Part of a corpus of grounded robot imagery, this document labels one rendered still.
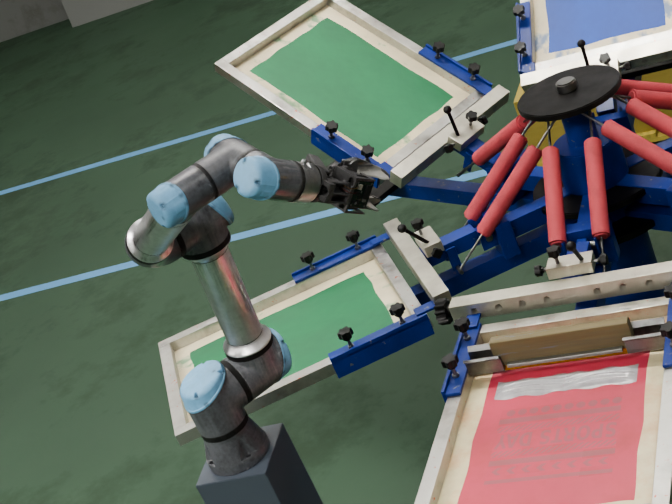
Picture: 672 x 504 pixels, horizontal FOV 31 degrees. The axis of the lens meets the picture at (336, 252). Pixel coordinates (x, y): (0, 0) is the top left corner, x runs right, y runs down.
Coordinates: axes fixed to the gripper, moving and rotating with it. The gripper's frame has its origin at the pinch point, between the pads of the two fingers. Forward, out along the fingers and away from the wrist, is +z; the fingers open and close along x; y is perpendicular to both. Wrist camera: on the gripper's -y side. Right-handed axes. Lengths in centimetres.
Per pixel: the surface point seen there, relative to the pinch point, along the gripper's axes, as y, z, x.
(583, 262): -12, 100, -20
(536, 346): -3, 78, -39
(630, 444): 37, 67, -43
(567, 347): 4, 82, -36
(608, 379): 18, 82, -38
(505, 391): -3, 73, -52
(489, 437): 6, 61, -59
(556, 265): -19, 98, -24
